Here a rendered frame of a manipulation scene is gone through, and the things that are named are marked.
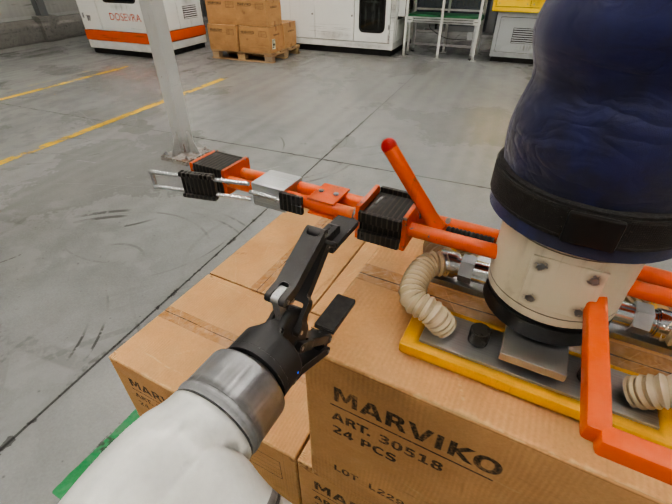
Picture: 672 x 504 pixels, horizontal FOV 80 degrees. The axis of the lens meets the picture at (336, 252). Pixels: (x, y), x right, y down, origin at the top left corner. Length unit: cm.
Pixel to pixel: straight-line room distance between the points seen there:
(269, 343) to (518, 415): 34
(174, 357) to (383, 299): 68
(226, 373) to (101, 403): 155
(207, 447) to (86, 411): 158
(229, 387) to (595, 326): 39
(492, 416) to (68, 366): 183
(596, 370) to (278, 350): 31
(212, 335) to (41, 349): 118
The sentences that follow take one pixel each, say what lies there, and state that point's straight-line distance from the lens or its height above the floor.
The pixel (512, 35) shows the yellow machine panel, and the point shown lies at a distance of 782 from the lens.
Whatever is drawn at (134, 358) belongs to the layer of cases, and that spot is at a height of 54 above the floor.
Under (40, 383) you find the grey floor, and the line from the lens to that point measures 211.
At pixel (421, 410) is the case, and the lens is 59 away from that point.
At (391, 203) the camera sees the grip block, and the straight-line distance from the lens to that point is 65.
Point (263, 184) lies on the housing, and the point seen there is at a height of 109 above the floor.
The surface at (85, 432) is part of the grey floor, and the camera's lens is 186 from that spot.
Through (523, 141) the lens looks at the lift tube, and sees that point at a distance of 49.
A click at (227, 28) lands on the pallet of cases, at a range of 768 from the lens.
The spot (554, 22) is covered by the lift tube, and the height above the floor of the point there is 136.
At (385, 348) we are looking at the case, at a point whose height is 94.
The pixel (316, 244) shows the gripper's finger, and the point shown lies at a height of 117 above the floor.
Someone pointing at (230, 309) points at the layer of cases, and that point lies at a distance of 127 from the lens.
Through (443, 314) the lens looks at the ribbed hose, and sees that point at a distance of 58.
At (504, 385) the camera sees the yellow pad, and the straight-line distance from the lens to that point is 59.
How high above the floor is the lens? 141
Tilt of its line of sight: 37 degrees down
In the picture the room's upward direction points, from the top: straight up
